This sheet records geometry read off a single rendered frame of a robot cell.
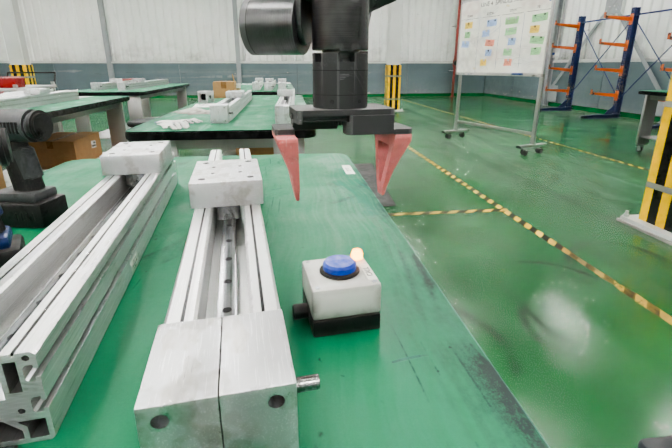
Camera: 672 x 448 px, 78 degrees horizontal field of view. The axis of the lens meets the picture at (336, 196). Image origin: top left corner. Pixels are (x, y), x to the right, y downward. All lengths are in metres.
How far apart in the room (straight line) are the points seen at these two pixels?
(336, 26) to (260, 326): 0.28
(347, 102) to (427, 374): 0.28
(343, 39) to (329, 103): 0.06
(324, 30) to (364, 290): 0.28
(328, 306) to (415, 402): 0.13
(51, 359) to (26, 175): 0.57
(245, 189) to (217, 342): 0.36
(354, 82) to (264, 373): 0.27
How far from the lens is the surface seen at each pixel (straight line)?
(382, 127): 0.43
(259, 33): 0.45
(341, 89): 0.42
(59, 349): 0.45
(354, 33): 0.42
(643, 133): 6.66
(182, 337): 0.36
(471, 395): 0.45
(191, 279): 0.46
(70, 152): 4.26
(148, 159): 0.92
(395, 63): 10.53
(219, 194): 0.66
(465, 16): 6.69
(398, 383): 0.45
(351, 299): 0.48
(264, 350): 0.33
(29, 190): 0.97
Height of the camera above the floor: 1.07
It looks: 17 degrees down
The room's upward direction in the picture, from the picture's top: straight up
